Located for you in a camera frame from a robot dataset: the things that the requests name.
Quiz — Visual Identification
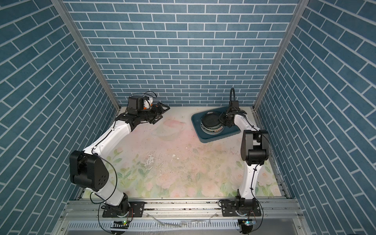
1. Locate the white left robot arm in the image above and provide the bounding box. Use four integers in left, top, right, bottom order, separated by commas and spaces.
69, 95, 170, 207

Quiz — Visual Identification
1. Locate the aluminium front rail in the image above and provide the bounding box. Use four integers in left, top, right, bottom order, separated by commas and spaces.
53, 197, 310, 235

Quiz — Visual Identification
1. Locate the green rim plate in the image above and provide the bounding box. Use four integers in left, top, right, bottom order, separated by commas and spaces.
200, 123, 225, 136

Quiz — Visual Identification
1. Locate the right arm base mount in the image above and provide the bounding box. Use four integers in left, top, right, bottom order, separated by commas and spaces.
217, 199, 262, 217

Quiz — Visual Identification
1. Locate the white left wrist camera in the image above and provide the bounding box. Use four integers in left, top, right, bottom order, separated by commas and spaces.
143, 96, 153, 109

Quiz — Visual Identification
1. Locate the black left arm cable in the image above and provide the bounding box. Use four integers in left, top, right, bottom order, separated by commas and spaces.
89, 155, 118, 233

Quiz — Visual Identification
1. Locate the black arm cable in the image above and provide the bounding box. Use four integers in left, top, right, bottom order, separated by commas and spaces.
229, 87, 265, 206
89, 155, 118, 233

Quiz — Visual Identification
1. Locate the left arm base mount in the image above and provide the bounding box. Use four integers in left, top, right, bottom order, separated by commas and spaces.
101, 197, 146, 218

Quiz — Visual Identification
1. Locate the teal plastic bin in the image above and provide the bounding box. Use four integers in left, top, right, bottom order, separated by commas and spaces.
191, 107, 240, 143

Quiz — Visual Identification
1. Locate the black plate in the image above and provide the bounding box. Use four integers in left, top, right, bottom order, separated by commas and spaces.
201, 111, 223, 129

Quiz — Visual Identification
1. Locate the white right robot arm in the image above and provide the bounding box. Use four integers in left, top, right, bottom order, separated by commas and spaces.
219, 108, 270, 199

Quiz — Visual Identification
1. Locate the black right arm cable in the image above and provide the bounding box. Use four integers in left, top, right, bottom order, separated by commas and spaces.
229, 87, 265, 206

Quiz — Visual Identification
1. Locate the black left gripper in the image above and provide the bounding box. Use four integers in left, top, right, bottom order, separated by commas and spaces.
136, 101, 169, 123

